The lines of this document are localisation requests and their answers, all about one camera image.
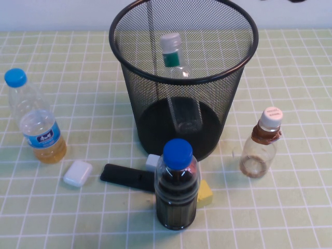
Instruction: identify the clear bottle green label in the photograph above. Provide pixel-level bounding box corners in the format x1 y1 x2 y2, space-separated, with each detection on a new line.
159 32 203 134

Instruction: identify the brown label bottle white cap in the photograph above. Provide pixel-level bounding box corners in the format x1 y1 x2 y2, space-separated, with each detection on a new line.
239 106 284 179

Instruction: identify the black mesh wastebasket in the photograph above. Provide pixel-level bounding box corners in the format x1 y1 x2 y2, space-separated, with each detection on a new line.
108 0 259 163

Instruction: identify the small white cube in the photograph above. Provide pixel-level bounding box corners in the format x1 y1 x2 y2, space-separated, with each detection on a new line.
145 154 159 172

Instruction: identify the black flat remote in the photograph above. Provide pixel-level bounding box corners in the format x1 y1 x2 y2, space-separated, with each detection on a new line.
100 163 156 193

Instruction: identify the dark cola bottle blue cap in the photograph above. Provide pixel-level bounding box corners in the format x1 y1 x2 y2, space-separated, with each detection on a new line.
154 138 201 230

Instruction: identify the yellow block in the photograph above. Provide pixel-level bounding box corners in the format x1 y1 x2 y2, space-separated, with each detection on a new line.
197 179 214 208

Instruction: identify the white earbud case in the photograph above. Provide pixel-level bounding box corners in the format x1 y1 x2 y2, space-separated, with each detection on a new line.
63 160 93 187

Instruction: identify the blue label bottle yellow liquid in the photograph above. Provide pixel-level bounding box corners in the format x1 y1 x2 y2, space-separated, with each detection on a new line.
4 68 67 164

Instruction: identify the green checkered tablecloth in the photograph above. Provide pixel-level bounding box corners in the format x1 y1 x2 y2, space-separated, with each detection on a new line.
0 28 332 249

